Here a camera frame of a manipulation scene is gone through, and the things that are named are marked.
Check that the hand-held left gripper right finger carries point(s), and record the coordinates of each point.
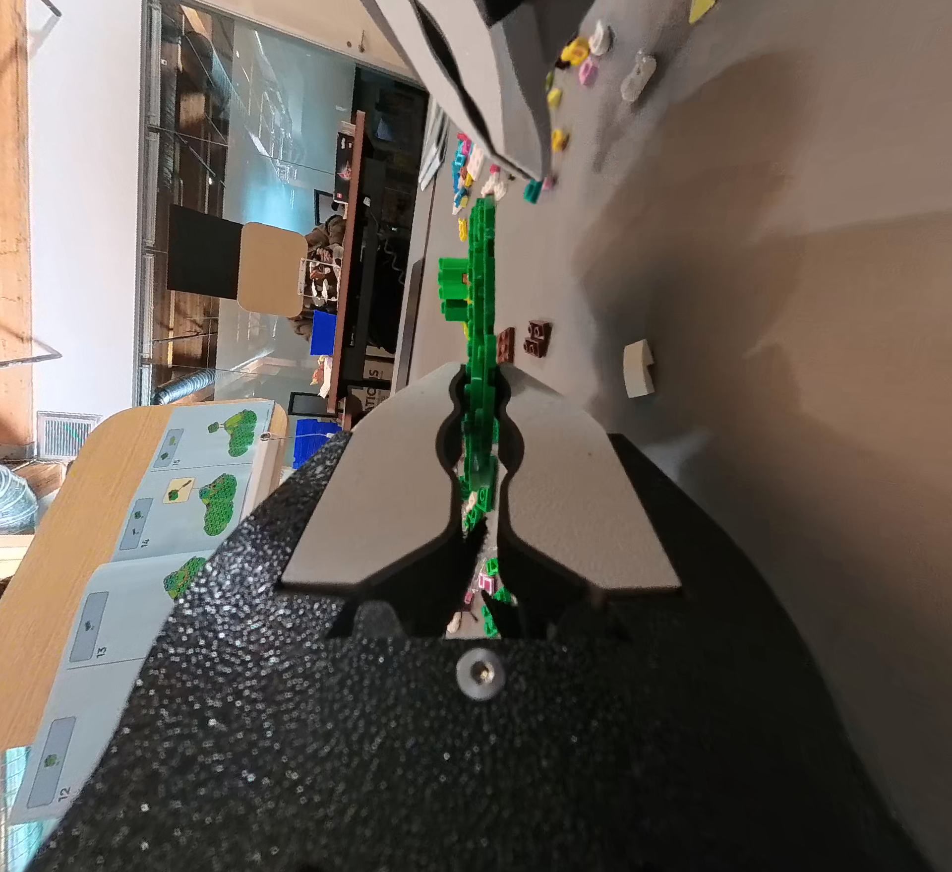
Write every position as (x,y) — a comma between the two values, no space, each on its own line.
(588,515)

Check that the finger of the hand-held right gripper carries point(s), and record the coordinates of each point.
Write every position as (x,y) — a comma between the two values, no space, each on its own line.
(409,39)
(476,54)

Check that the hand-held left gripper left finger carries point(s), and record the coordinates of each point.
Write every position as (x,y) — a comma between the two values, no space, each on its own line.
(365,515)

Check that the small colourful lego pieces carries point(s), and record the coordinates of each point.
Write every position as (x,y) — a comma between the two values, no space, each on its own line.
(513,143)

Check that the tan curved lego piece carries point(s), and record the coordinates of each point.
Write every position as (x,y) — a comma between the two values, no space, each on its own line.
(638,368)

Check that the green lego plate assembly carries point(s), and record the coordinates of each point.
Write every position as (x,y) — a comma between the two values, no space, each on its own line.
(479,322)

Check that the instruction book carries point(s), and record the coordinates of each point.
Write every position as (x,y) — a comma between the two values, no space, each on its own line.
(119,590)

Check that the white lego piece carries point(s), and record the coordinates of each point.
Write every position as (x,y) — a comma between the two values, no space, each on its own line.
(638,76)

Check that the brown lego brick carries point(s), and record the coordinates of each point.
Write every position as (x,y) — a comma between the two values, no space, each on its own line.
(537,340)

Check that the reddish brown lego plate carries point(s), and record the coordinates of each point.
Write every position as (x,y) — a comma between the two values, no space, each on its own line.
(507,344)

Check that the blue storage crate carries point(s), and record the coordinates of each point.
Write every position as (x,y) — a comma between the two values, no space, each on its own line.
(323,331)

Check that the long brown desk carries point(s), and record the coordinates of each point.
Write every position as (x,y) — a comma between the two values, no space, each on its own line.
(354,247)

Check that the cardboard sheet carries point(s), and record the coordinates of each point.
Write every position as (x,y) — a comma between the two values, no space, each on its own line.
(272,270)

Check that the black screen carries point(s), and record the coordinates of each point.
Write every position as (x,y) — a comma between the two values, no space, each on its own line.
(201,250)

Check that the white vent grille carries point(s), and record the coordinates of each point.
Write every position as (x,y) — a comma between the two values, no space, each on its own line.
(66,435)

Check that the large silver ventilation duct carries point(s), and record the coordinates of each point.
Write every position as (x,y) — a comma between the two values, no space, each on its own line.
(15,500)

